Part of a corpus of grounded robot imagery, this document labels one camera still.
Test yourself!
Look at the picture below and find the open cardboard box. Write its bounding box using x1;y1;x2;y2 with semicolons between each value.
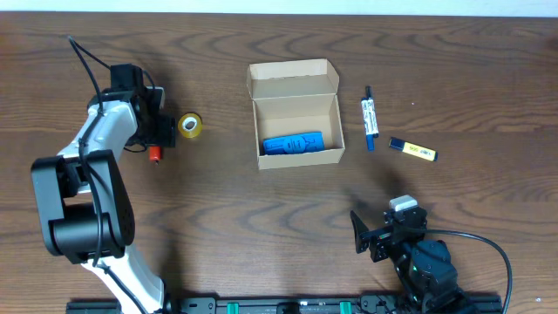
247;58;345;170

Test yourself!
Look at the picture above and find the blue plastic case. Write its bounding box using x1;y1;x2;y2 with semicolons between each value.
262;132;325;155

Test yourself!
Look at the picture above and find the red stapler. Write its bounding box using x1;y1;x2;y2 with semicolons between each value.
148;146;162;164

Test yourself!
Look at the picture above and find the yellow tape roll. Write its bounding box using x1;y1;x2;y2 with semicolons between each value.
178;113;202;139

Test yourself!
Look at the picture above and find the yellow highlighter pen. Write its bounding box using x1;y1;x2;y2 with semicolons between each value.
389;137;439;161

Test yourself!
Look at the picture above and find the blue marker pen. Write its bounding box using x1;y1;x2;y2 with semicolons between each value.
361;99;375;152

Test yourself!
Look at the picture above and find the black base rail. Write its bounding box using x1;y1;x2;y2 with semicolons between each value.
65;294;502;314

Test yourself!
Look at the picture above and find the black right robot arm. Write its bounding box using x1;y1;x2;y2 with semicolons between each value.
350;206;479;313

